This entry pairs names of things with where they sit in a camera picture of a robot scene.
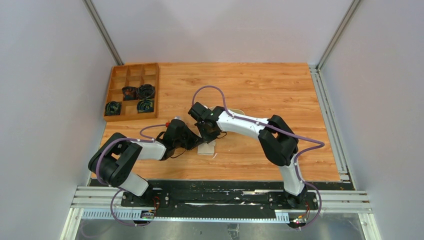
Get beige leather card holder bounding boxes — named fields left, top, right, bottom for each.
left=197, top=140, right=216, bottom=156

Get beige oval plastic tray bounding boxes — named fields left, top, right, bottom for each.
left=208, top=106, right=246, bottom=115

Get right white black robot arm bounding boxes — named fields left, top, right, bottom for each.
left=188, top=102, right=307, bottom=208

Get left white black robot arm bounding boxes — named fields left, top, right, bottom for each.
left=88, top=119, right=203, bottom=197

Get rolled dark belt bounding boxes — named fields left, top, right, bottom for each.
left=104, top=101, right=122, bottom=116
left=136, top=84, right=156, bottom=100
left=136, top=99, right=154, bottom=114
left=121, top=86, right=138, bottom=101

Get wooden compartment organizer box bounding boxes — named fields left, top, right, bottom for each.
left=103, top=62, right=160, bottom=122

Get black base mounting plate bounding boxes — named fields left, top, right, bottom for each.
left=89, top=178, right=355, bottom=220

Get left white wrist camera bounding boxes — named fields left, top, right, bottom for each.
left=165, top=115, right=183, bottom=127

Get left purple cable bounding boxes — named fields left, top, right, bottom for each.
left=95, top=123, right=170, bottom=227

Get purple cable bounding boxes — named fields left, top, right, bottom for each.
left=192, top=85, right=326, bottom=229
left=95, top=123, right=170, bottom=227

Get aluminium front rail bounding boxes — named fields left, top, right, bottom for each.
left=71, top=186, right=372, bottom=223

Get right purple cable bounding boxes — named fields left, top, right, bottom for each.
left=192, top=85, right=326, bottom=229

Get left aluminium frame post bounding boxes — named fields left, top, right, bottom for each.
left=82, top=0, right=125, bottom=66

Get aluminium frame post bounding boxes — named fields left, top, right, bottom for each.
left=82, top=0, right=125, bottom=66
left=316, top=0, right=362, bottom=72

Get right aluminium frame post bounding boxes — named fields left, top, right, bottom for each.
left=316, top=0, right=362, bottom=72

